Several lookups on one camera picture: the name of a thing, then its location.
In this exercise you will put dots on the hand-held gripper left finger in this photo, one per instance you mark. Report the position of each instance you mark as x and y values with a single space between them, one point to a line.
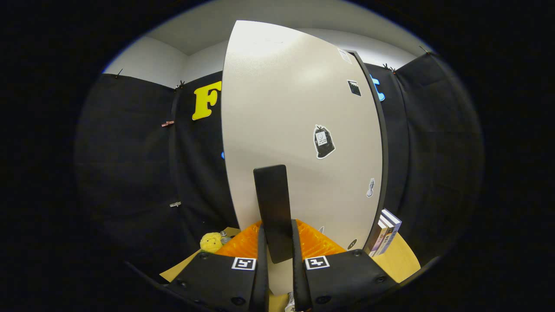
217 281

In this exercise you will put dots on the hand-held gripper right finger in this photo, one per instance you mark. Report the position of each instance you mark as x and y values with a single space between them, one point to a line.
347 281

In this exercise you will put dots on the white canvas shoe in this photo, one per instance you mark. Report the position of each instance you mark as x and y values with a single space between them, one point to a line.
290 305

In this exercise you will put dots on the grey shoe cabinet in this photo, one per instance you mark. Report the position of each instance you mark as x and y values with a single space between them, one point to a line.
385 151

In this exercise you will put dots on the yellow plush toy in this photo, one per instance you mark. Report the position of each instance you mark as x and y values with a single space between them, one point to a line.
211 242

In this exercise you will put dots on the green label bottle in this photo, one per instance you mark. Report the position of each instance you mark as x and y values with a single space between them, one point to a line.
224 237

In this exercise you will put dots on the black backdrop cloth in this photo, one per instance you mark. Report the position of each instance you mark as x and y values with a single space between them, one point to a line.
130 173

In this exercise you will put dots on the pink cloth clip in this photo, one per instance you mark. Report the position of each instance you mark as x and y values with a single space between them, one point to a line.
167 123

